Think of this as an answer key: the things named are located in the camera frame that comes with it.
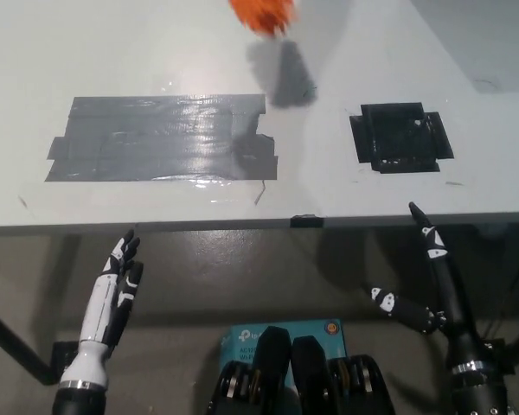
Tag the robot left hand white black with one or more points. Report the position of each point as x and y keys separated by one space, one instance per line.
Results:
x=99 y=302

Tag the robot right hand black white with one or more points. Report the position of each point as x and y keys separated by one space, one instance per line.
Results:
x=452 y=298

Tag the orange microfiber duster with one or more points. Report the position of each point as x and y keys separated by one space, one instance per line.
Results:
x=264 y=15

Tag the black robot body blocks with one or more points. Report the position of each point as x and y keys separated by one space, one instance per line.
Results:
x=303 y=372

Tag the black table leg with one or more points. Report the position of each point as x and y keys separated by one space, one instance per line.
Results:
x=13 y=341

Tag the teal router box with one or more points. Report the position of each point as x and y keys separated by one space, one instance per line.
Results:
x=315 y=330

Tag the small black tape strip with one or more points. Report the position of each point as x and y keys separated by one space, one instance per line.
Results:
x=307 y=221

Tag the black tape square mark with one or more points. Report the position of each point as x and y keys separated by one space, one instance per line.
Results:
x=400 y=138

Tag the grey duct tape patch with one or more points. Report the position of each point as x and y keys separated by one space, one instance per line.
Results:
x=155 y=138

